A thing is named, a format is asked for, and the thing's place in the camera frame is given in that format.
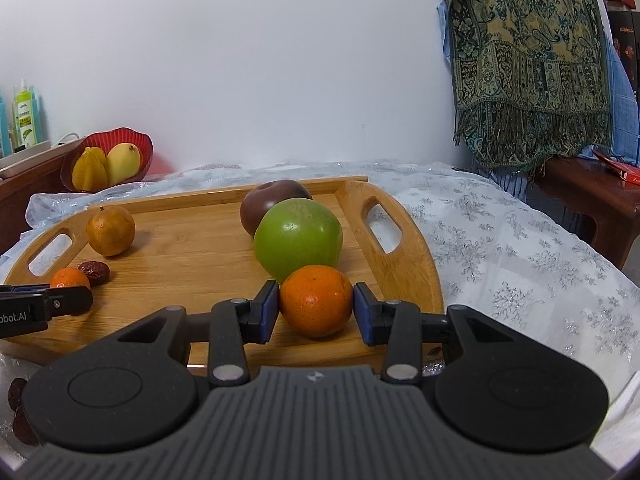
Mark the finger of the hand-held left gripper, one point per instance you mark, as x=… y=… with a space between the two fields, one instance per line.
x=70 y=302

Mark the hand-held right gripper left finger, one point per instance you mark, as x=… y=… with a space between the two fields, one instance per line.
x=271 y=310

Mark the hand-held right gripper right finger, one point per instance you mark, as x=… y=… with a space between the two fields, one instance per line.
x=361 y=316

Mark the small orange mandarin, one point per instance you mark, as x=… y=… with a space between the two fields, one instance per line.
x=70 y=277

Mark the red date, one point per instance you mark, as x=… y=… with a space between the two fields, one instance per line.
x=17 y=394
x=97 y=272
x=25 y=429

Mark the large orange mandarin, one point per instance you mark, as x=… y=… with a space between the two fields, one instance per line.
x=315 y=305

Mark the green apple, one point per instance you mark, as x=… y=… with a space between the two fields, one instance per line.
x=298 y=240

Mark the greenish brown orange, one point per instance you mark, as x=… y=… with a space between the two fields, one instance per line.
x=111 y=231

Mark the wooden bamboo tray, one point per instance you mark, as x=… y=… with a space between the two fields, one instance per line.
x=190 y=255

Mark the dark purple round fruit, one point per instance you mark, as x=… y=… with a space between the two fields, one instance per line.
x=260 y=205

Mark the wooden cabinet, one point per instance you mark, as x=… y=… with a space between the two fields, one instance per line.
x=20 y=195

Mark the yellow starfruit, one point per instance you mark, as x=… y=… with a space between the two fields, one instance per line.
x=90 y=169

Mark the yellow mango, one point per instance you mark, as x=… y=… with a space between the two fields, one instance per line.
x=124 y=164

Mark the white snowflake lace tablecloth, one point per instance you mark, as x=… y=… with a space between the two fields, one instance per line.
x=500 y=260

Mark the red fruit bowl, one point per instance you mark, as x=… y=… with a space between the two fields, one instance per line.
x=142 y=147

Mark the green label bottle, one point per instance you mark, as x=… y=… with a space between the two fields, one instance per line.
x=25 y=120

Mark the dark wooden side table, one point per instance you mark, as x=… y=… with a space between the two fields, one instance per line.
x=590 y=200

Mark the flat red box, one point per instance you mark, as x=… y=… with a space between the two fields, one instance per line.
x=617 y=166

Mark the green patterned fringed scarf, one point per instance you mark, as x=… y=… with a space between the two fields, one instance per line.
x=530 y=60

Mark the dark printed box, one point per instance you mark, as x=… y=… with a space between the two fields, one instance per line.
x=625 y=40

